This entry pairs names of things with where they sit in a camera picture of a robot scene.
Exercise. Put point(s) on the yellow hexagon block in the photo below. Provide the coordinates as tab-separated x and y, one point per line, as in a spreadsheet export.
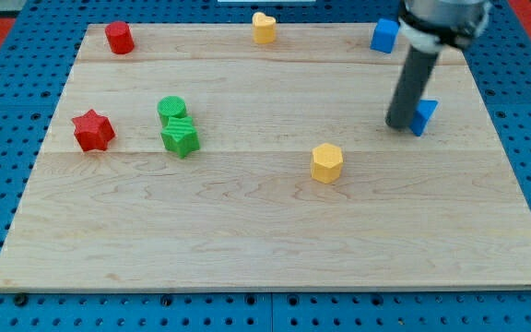
326	163

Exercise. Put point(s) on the yellow heart block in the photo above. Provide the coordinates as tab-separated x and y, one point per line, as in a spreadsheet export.
264	28

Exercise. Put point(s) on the red cylinder block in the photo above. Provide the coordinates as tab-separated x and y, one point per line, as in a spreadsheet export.
119	37

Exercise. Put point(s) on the green cylinder block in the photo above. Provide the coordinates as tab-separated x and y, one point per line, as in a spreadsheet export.
171	107

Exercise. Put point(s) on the green star block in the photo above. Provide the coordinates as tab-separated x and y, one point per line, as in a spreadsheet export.
180	136

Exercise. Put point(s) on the blue triangle block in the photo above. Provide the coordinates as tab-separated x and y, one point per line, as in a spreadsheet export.
422	116

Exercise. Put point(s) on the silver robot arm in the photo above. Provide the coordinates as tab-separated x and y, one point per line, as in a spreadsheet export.
429	26

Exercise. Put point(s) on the wooden board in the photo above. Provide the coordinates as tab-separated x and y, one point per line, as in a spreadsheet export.
437	212

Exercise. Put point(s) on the red star block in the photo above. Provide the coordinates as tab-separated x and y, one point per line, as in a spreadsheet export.
93	131

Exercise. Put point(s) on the blue cube block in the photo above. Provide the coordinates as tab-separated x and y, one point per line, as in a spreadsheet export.
384	35

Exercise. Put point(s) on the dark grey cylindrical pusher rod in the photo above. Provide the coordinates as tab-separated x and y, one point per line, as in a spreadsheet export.
410	86

